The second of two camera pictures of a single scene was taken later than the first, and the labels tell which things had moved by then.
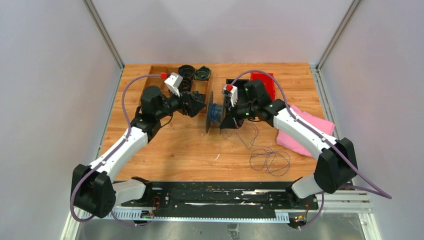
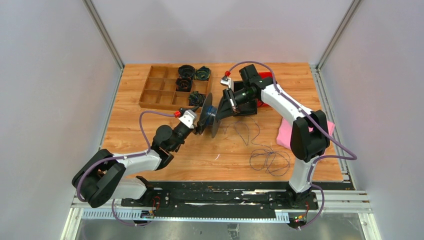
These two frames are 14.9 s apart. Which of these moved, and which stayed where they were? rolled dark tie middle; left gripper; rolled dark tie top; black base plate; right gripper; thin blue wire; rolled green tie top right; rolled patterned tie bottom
Moved: thin blue wire; right gripper; left gripper
Stayed: rolled dark tie middle; rolled patterned tie bottom; rolled green tie top right; black base plate; rolled dark tie top
